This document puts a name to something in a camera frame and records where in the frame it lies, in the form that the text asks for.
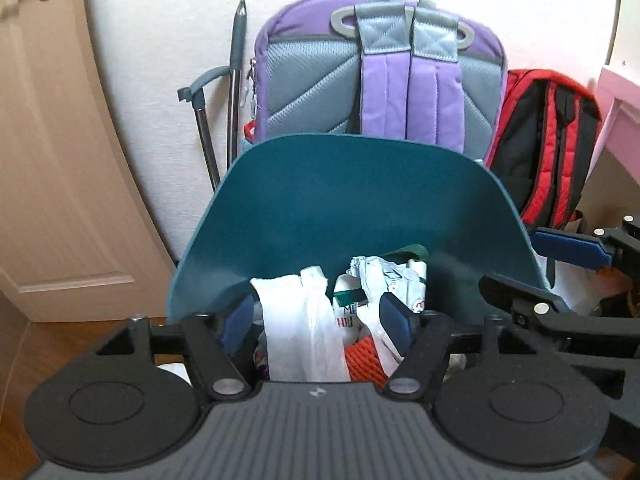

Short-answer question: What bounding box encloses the white tissue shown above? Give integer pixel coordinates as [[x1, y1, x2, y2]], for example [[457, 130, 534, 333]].
[[347, 257, 427, 313]]

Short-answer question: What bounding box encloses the white plastic bag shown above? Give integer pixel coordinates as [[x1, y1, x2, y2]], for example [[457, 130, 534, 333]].
[[250, 266, 350, 382]]

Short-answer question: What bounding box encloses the teal plastic trash bin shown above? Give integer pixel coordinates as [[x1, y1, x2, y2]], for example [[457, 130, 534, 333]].
[[165, 132, 551, 391]]

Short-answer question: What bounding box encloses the orange corrugated wrapper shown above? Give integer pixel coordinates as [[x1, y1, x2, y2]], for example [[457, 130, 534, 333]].
[[345, 336, 388, 389]]

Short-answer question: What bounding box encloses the red black backpack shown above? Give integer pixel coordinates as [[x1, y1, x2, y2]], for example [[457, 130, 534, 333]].
[[487, 70, 602, 230]]

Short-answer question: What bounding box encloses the beige wooden door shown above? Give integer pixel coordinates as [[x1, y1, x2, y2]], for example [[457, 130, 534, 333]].
[[1, 0, 175, 322]]

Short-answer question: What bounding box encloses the pink furniture edge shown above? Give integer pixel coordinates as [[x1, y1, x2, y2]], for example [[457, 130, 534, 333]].
[[589, 65, 639, 183]]

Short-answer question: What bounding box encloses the purple grey backpack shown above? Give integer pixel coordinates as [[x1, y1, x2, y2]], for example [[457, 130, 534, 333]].
[[253, 0, 508, 162]]

